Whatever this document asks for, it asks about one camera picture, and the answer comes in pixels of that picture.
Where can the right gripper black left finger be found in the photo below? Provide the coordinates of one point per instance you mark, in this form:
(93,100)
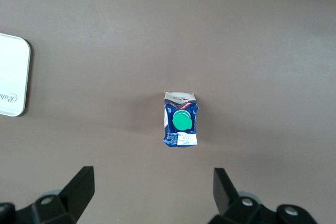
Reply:
(76,195)

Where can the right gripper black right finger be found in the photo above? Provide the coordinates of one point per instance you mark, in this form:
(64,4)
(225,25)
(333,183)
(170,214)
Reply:
(225,197)

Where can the blue milk carton green cap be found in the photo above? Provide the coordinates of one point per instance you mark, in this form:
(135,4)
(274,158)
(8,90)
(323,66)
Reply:
(181,121)

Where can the white tray with bunny print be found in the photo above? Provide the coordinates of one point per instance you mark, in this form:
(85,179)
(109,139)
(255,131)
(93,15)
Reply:
(11,77)

